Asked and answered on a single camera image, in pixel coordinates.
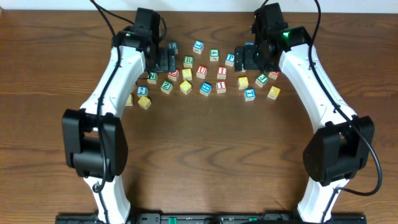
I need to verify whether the green N block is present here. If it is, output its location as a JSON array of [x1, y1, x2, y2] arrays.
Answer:
[[147, 72, 158, 84]]

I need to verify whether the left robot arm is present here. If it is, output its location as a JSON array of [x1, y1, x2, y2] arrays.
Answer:
[[55, 8, 176, 223]]

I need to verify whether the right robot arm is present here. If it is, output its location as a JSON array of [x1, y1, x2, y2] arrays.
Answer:
[[234, 2, 376, 223]]

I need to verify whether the red E block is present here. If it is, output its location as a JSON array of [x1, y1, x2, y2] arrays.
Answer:
[[167, 69, 180, 82]]

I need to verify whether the blue P block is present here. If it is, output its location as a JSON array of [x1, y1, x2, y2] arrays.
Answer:
[[225, 53, 235, 67]]

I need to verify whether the green R block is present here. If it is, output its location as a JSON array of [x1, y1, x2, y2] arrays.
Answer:
[[183, 55, 194, 68]]

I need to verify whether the yellow S block centre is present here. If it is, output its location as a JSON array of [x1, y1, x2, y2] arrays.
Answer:
[[182, 68, 193, 81]]

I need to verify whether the green Z block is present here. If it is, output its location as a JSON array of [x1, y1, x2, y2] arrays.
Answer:
[[160, 80, 173, 94]]

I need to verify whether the yellow block right centre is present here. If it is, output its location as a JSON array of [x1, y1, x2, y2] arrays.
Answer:
[[238, 77, 249, 90]]

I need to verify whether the green J block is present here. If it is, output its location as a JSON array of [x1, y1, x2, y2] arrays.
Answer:
[[255, 73, 269, 88]]

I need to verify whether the red M block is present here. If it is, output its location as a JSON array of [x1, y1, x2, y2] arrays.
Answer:
[[268, 72, 280, 80]]

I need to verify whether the upper red I block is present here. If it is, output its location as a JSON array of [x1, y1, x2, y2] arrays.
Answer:
[[217, 66, 228, 80]]

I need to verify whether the red i block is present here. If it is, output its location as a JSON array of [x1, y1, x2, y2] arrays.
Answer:
[[217, 66, 228, 80], [216, 81, 227, 94]]

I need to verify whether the yellow O block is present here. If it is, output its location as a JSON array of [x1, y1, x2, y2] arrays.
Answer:
[[180, 80, 192, 95]]

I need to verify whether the blue tilted L block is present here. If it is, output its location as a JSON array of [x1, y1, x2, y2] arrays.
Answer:
[[193, 40, 205, 54]]

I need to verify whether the green 4 block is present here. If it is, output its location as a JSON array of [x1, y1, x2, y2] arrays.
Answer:
[[210, 49, 220, 62]]

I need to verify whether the red U block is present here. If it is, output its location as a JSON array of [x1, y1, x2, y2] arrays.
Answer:
[[197, 65, 208, 79]]

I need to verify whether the blue T block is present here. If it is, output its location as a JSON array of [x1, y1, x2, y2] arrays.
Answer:
[[244, 88, 256, 101]]

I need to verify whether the blue 2 block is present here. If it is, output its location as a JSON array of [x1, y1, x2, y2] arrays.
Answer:
[[137, 86, 149, 98]]

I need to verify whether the lower red I block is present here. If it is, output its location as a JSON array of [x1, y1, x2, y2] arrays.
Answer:
[[216, 81, 227, 94]]

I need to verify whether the yellow M block right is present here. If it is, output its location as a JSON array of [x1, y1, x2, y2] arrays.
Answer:
[[267, 86, 280, 100]]

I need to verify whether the yellow Q block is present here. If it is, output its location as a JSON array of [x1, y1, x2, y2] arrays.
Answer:
[[138, 96, 152, 110]]

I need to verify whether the blue H block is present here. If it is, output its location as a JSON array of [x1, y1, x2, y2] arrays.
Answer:
[[200, 82, 212, 96]]

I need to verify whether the yellow C block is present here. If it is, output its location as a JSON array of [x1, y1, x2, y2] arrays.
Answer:
[[125, 93, 134, 106]]

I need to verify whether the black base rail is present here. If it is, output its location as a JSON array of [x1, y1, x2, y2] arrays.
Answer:
[[55, 212, 368, 224]]

